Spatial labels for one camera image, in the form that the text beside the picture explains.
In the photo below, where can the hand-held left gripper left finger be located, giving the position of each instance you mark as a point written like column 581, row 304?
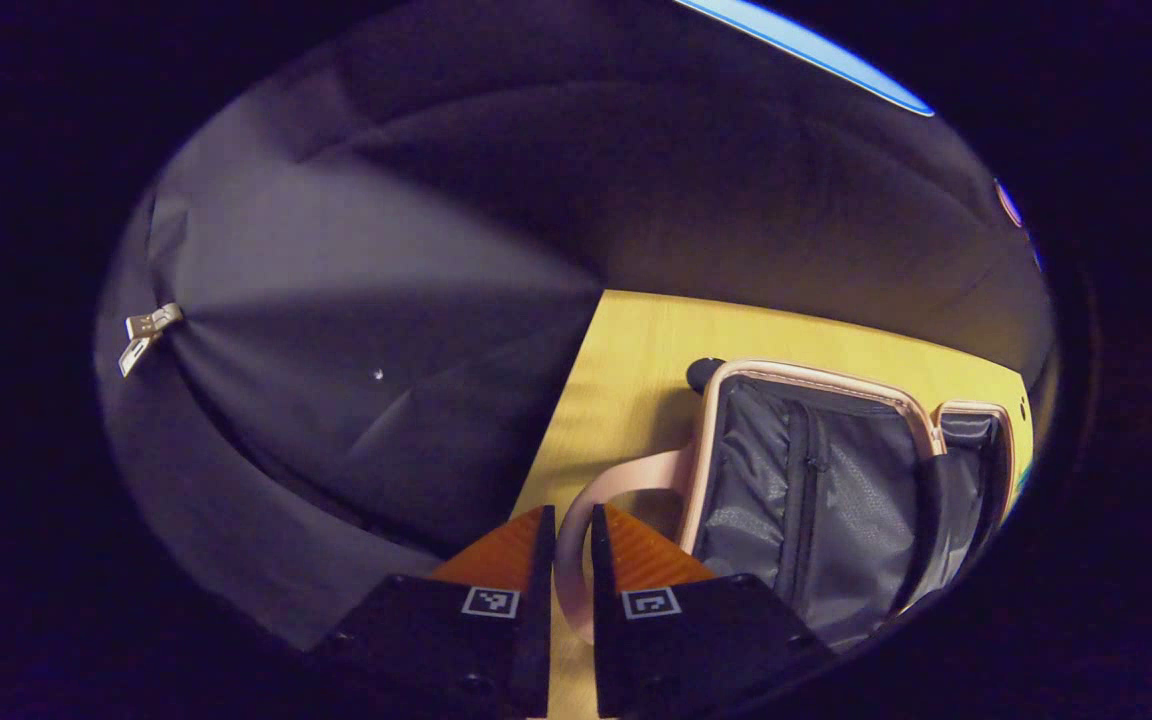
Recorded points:
column 536, row 650

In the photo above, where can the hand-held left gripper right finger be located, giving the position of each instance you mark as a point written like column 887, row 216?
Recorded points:
column 604, row 650

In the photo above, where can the pink suitcase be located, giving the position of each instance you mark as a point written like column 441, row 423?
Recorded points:
column 836, row 500

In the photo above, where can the black backdrop cloth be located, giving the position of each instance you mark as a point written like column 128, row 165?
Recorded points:
column 386, row 250

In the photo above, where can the silver metal clip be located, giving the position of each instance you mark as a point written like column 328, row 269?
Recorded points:
column 148, row 325

